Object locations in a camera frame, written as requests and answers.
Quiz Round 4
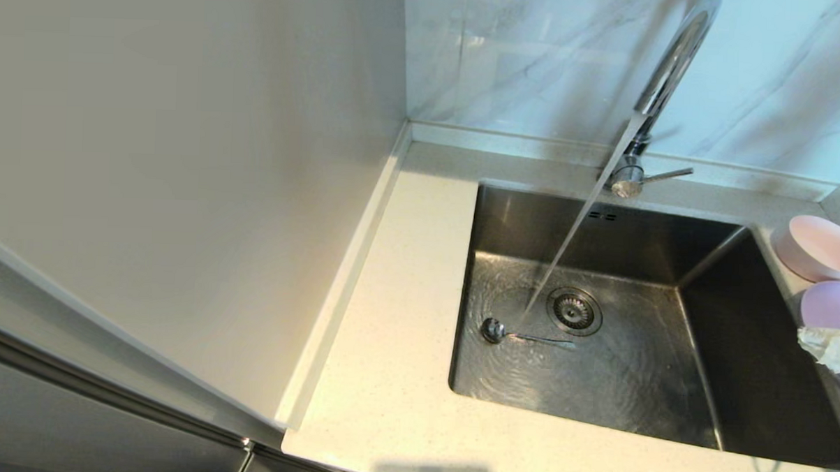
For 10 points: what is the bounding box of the lilac plastic plate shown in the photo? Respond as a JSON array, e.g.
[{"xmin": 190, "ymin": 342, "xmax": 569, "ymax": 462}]
[{"xmin": 797, "ymin": 279, "xmax": 840, "ymax": 395}]

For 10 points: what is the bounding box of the pink plastic bowl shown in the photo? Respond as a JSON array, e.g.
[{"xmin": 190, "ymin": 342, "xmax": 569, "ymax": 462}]
[{"xmin": 770, "ymin": 214, "xmax": 840, "ymax": 283}]

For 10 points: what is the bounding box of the chrome gooseneck faucet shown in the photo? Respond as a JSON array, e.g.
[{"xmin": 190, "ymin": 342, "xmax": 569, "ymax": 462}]
[{"xmin": 607, "ymin": 0, "xmax": 726, "ymax": 202}]

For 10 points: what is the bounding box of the metal spoon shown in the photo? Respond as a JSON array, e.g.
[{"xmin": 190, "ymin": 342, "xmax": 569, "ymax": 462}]
[{"xmin": 480, "ymin": 317, "xmax": 577, "ymax": 351}]

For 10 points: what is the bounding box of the stainless steel sink basin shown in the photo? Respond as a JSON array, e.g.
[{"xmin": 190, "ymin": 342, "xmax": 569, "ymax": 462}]
[{"xmin": 445, "ymin": 182, "xmax": 840, "ymax": 471}]

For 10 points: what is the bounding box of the round metal drain strainer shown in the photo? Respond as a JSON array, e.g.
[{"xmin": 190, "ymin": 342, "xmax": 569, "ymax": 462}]
[{"xmin": 546, "ymin": 286, "xmax": 605, "ymax": 338}]

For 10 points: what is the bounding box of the white cabinet side panel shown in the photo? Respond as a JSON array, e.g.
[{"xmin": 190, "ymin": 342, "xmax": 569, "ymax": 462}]
[{"xmin": 0, "ymin": 0, "xmax": 412, "ymax": 452}]

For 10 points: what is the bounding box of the grey appliance door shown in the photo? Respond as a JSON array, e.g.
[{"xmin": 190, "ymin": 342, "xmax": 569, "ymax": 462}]
[{"xmin": 0, "ymin": 235, "xmax": 364, "ymax": 472}]

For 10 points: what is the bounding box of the chrome appliance handle rail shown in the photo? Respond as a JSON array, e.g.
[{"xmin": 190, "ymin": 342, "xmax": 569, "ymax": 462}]
[{"xmin": 0, "ymin": 321, "xmax": 260, "ymax": 453}]

